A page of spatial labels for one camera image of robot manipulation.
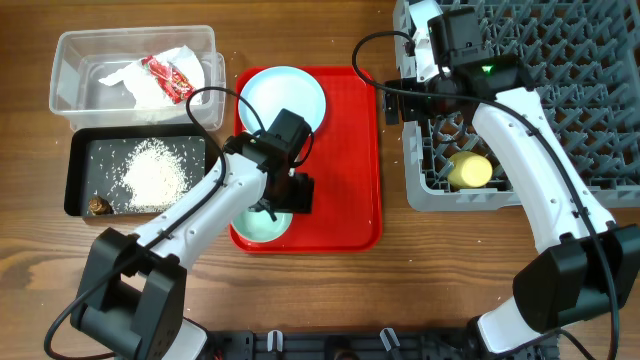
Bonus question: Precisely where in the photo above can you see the grey dishwasher rack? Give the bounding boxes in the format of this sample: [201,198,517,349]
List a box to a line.
[399,0,639,212]

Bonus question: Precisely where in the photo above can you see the light blue plate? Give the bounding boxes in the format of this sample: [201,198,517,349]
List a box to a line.
[240,66,327,132]

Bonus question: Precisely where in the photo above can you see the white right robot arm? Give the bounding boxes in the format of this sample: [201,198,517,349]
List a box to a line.
[381,1,639,359]

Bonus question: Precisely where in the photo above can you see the brown food scrap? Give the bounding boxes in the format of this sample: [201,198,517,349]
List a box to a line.
[88,196,113,216]

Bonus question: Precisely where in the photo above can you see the clear plastic waste bin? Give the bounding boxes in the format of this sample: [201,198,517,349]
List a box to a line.
[49,25,226,131]

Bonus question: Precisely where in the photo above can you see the white paper napkin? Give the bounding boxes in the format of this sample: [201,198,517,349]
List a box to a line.
[99,46,205,109]

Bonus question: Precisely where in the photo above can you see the red candy wrapper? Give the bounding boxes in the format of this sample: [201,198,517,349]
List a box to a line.
[141,55,196,104]

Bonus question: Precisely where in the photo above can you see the yellow cup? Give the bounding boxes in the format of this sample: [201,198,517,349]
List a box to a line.
[447,151,493,189]

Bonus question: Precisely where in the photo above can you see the mint green bowl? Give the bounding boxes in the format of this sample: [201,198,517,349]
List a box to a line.
[231,210,293,243]

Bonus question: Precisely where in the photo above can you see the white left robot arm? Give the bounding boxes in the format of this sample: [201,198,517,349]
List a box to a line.
[43,109,314,359]

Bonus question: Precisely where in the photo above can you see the black food waste tray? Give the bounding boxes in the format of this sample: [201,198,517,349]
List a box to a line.
[64,124,217,218]

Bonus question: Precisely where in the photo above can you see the pile of white rice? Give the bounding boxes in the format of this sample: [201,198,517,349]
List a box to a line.
[120,138,188,212]

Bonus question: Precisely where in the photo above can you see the red plastic tray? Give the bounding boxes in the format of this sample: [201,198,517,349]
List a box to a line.
[229,66,382,254]

